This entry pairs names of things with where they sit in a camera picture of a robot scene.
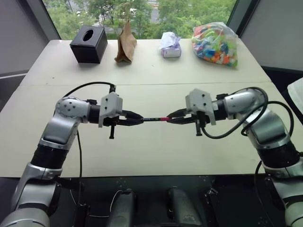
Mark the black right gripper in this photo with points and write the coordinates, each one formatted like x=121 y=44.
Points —
x=201 y=118

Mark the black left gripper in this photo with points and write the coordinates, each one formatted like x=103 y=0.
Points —
x=113 y=122

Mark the red marker cap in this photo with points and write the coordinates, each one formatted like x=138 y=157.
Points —
x=164 y=118

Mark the black marker pen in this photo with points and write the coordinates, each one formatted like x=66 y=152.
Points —
x=151 y=118

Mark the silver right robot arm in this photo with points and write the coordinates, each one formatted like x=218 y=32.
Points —
x=267 y=127

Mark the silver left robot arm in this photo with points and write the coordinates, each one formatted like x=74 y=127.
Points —
x=59 y=132

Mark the purple white tissue pack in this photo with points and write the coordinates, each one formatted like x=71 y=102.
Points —
x=170 y=46

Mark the brown paper bag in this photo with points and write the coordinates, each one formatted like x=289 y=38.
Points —
x=125 y=45

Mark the plastic bag of colourful blocks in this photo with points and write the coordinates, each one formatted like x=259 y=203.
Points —
x=215 y=45

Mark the black tissue box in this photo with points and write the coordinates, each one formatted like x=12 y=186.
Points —
x=88 y=45

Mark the dark rounded shape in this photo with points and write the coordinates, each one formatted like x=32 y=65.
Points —
x=123 y=208
x=184 y=208

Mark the white translucent plastic object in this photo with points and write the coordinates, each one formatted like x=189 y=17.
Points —
x=296 y=92

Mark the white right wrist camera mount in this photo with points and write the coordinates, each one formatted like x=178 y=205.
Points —
x=200 y=100

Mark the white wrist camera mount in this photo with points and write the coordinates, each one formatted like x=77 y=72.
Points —
x=200 y=100
x=110 y=101

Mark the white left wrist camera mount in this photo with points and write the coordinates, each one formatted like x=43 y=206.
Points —
x=110 y=101

